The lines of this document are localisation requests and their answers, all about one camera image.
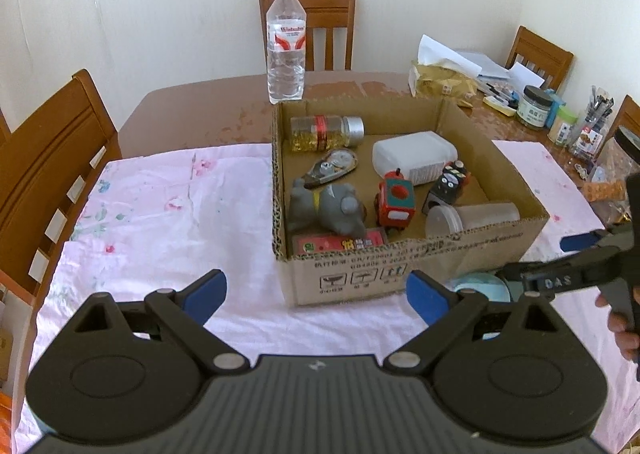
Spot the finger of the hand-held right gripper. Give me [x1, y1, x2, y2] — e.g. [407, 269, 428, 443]
[497, 246, 626, 295]
[560, 229, 623, 255]

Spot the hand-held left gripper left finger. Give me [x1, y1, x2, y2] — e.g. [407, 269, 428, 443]
[72, 269, 251, 377]

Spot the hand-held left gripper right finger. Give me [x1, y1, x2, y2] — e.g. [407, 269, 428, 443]
[382, 270, 556, 377]

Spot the light teal round object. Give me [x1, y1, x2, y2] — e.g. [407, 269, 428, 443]
[447, 271, 512, 304]

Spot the brown cardboard box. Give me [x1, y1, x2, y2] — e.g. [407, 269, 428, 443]
[270, 98, 551, 307]

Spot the clear plastic jar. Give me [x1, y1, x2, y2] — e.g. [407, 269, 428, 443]
[425, 202, 521, 239]

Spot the red toy train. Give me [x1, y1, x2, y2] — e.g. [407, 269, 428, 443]
[376, 168, 417, 231]

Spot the red card box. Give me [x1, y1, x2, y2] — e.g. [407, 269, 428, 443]
[292, 228, 390, 256]

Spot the black toy vehicle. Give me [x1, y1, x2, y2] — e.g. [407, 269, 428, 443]
[422, 160, 472, 215]

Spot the grey elephant toy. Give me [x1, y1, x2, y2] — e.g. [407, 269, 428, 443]
[291, 177, 367, 237]

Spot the clear correction tape dispenser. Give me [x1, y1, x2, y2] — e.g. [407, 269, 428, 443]
[304, 147, 359, 187]

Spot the person's right hand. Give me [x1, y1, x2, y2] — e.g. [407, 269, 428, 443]
[595, 284, 640, 362]

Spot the clear snack bag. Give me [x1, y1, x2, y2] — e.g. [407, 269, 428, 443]
[582, 126, 640, 215]

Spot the pink floral tablecloth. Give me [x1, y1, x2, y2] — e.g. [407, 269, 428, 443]
[12, 139, 621, 454]

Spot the clear pen holder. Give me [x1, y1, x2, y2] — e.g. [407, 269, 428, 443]
[570, 85, 615, 157]

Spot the container with green lid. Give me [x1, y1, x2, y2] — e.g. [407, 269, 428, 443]
[547, 104, 580, 145]

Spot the wooden chair with slatted back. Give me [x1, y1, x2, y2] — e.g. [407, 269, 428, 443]
[607, 94, 640, 145]
[505, 25, 575, 92]
[258, 0, 357, 72]

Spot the glass jar with black lid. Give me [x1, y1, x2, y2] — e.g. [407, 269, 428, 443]
[516, 85, 555, 130]

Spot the white plastic container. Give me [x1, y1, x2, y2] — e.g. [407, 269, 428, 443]
[372, 130, 458, 185]

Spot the pile of papers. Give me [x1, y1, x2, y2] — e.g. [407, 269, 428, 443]
[470, 51, 546, 107]

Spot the capsule bottle with silver cap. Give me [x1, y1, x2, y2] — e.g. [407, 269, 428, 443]
[290, 115, 365, 154]

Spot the wooden chair with white tags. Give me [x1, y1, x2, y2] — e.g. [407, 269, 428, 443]
[0, 68, 123, 305]

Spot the gold tissue pack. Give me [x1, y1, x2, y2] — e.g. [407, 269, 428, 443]
[410, 60, 478, 99]

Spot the white tissue sheet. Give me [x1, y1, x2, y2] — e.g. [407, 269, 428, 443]
[416, 34, 483, 80]

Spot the clear water bottle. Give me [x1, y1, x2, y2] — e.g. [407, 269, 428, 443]
[266, 0, 307, 105]

